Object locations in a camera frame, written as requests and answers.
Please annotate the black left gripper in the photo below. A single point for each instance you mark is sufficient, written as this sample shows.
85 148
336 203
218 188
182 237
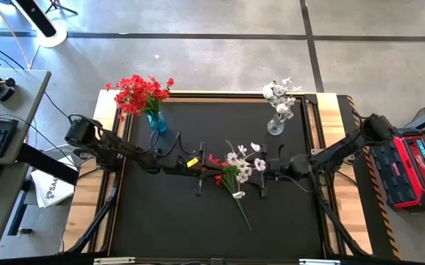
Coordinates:
177 165

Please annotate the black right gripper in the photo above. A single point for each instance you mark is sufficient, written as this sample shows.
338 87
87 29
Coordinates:
278 169

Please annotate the white artificial flower bunch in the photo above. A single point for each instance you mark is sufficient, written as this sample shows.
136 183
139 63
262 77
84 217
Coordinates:
282 107
232 158

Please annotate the short red flower bunch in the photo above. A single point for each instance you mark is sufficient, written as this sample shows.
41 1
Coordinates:
135 95

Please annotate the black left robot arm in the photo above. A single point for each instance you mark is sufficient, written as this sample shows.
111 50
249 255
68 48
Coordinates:
124 151

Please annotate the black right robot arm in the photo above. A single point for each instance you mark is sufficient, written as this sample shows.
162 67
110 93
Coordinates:
345 147

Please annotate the clear glass vase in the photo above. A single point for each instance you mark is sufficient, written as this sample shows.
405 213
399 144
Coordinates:
274 128

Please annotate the blue glass vase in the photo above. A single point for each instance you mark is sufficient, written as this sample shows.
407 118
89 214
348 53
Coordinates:
158 123

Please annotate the yellow tape tag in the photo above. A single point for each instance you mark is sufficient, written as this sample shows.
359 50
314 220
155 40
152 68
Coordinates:
192 162

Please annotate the black table mat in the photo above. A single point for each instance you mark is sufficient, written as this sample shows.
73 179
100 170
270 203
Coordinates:
183 235

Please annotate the hazard striped black platform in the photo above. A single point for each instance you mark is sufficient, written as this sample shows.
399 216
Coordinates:
381 228

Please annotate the red and black tool box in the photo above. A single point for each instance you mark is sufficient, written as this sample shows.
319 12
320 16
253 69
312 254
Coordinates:
411 173

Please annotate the white paper sheet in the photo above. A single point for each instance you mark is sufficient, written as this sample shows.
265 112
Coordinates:
50 187

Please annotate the black desk support bar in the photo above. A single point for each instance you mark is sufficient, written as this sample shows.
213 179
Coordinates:
47 167

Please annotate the white floor stand base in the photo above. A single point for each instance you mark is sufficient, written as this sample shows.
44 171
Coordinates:
54 37

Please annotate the black tripod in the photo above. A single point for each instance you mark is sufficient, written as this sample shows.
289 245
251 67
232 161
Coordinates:
56 5

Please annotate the silver metal bracket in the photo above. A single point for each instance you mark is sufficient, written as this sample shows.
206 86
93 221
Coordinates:
113 260
319 262

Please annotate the black aluminium table frame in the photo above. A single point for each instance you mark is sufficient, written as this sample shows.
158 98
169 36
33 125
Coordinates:
95 223

